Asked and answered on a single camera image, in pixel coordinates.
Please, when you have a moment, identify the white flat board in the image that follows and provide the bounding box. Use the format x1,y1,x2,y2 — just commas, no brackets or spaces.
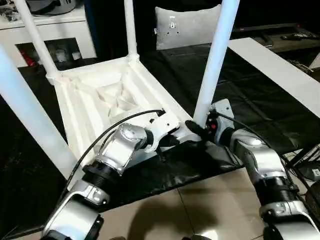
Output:
227,37,320,119

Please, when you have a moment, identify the black stand leg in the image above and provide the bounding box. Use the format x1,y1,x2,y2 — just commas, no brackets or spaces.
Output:
285,146,320,170

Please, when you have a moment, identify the grey cushion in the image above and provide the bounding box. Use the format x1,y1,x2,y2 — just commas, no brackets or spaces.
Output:
153,4,222,51

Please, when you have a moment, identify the white glass-door cabinet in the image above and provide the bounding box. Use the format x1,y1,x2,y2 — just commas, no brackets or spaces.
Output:
0,4,97,69

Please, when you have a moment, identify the dark round appliance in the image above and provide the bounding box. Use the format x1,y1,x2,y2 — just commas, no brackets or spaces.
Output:
0,0,79,17

